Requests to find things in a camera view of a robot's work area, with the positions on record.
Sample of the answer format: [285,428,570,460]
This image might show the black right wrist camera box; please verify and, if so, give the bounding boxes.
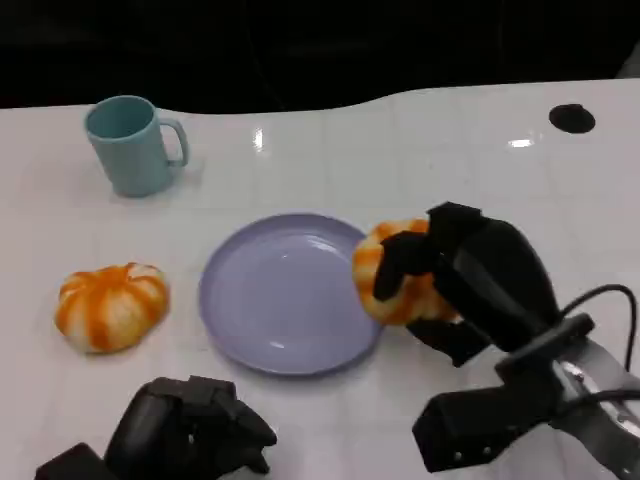
[411,383,571,474]

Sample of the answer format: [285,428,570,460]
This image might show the lilac plate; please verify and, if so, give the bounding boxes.
[198,213,386,377]

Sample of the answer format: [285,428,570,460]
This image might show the pale green mug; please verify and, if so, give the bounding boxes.
[83,95,191,198]

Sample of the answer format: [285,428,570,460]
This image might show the orange and white bread roll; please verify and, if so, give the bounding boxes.
[54,261,172,355]
[352,217,464,328]

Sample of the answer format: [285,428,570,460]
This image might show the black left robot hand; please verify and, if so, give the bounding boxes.
[103,375,278,480]

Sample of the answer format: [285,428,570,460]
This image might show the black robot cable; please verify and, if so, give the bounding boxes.
[558,283,640,372]

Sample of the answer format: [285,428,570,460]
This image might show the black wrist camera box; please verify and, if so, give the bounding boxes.
[411,383,571,474]
[34,442,109,480]

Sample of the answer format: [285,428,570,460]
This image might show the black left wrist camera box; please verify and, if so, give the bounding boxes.
[34,442,109,480]

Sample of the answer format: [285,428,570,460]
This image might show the black round table grommet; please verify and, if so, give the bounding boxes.
[548,103,597,134]

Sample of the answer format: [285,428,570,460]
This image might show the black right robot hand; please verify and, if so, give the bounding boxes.
[373,201,564,369]

